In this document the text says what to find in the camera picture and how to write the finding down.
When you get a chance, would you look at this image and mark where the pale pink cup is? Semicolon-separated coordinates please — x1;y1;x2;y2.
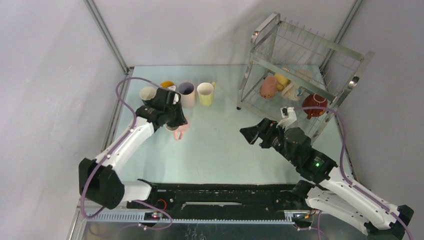
177;81;196;109

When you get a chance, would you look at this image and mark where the metal dish rack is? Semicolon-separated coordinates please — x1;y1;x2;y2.
236;12;375;120

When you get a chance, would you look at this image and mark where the aluminium frame post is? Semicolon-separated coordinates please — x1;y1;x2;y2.
83;0;130;75
320;0;365;70

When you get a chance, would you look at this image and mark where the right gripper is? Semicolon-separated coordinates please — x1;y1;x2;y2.
240;117;298;165

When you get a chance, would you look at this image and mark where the dark red mug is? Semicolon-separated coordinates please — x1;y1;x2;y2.
302;94;328;120

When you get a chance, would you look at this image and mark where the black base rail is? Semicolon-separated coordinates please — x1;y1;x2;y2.
79;180;352;222

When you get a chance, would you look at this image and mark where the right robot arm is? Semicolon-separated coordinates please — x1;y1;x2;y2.
239;118;414;240

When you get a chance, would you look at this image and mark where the salmon pink cup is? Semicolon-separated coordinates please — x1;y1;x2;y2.
259;76;277;99

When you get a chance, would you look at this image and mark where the pink mug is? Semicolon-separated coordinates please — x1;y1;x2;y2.
165;116;191;141

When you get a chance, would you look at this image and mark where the aluminium frame post right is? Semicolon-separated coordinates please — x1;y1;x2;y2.
320;0;365;70

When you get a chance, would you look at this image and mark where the aluminium frame post left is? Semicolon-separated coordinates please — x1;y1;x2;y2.
83;0;130;75

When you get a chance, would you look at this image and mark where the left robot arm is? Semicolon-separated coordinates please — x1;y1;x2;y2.
78;87;188;210

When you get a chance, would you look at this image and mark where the blue patterned mug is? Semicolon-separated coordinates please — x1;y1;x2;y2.
160;81;175;88

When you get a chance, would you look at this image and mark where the orange yellow cup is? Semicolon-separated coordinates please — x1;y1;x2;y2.
274;73;291;92

